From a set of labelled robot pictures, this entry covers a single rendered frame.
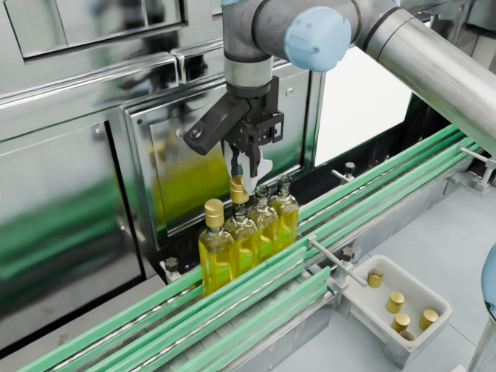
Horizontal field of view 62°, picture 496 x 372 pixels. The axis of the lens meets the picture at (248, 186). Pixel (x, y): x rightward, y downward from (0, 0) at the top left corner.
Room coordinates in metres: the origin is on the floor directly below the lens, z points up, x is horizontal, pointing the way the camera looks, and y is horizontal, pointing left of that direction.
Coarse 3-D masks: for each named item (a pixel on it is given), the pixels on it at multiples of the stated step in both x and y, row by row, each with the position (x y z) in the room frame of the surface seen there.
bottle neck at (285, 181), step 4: (280, 176) 0.68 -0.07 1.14; (284, 176) 0.69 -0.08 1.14; (288, 176) 0.68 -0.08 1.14; (280, 180) 0.68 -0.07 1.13; (284, 180) 0.69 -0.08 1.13; (288, 180) 0.68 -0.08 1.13; (280, 184) 0.67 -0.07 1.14; (284, 184) 0.66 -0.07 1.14; (288, 184) 0.66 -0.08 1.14; (280, 188) 0.66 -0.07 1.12; (284, 188) 0.66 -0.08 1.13; (288, 188) 0.67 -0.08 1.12; (280, 192) 0.66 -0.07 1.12; (284, 192) 0.66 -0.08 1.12; (288, 192) 0.66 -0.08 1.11; (276, 196) 0.67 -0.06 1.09; (280, 196) 0.66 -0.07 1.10; (284, 196) 0.66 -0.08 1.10; (288, 196) 0.67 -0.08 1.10; (280, 200) 0.66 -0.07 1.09; (284, 200) 0.66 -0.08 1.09
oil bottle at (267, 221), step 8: (248, 208) 0.65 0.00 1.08; (272, 208) 0.64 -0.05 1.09; (256, 216) 0.62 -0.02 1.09; (264, 216) 0.62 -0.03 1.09; (272, 216) 0.63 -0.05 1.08; (256, 224) 0.61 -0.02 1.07; (264, 224) 0.61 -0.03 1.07; (272, 224) 0.63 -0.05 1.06; (264, 232) 0.61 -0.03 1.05; (272, 232) 0.63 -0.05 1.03; (264, 240) 0.61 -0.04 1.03; (272, 240) 0.63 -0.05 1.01; (264, 248) 0.61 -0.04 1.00; (272, 248) 0.63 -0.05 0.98; (264, 256) 0.61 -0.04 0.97
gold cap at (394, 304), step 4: (392, 292) 0.64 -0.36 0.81; (396, 292) 0.64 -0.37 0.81; (392, 296) 0.63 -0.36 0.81; (396, 296) 0.63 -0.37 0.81; (400, 296) 0.63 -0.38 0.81; (388, 300) 0.63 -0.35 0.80; (392, 300) 0.61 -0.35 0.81; (396, 300) 0.61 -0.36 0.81; (400, 300) 0.61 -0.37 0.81; (388, 304) 0.62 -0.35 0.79; (392, 304) 0.61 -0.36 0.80; (396, 304) 0.61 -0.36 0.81; (400, 304) 0.61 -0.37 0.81; (388, 308) 0.62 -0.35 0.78; (392, 308) 0.61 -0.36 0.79; (396, 308) 0.61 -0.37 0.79; (400, 308) 0.61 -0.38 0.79; (392, 312) 0.61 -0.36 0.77; (396, 312) 0.61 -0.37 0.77
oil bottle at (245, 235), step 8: (232, 216) 0.62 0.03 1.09; (248, 216) 0.62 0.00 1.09; (224, 224) 0.61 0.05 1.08; (232, 224) 0.59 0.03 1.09; (240, 224) 0.59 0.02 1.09; (248, 224) 0.59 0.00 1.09; (232, 232) 0.58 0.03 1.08; (240, 232) 0.58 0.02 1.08; (248, 232) 0.58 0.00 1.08; (256, 232) 0.60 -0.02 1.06; (240, 240) 0.57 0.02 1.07; (248, 240) 0.58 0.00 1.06; (256, 240) 0.60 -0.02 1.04; (240, 248) 0.57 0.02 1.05; (248, 248) 0.58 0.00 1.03; (256, 248) 0.60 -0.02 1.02; (240, 256) 0.57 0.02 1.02; (248, 256) 0.58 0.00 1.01; (256, 256) 0.60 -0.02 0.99; (240, 264) 0.57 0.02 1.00; (248, 264) 0.58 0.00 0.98; (256, 264) 0.60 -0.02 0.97; (240, 272) 0.57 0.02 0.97
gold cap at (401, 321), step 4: (396, 316) 0.57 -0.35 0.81; (400, 316) 0.57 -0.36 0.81; (404, 316) 0.57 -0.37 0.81; (396, 320) 0.56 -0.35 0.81; (400, 320) 0.56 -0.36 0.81; (404, 320) 0.56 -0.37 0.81; (408, 320) 0.56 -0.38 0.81; (392, 324) 0.57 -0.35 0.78; (396, 324) 0.55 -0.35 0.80; (400, 324) 0.55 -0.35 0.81; (404, 324) 0.55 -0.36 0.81; (408, 324) 0.55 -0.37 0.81; (396, 328) 0.55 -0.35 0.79; (400, 328) 0.55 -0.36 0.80; (404, 328) 0.55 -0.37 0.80
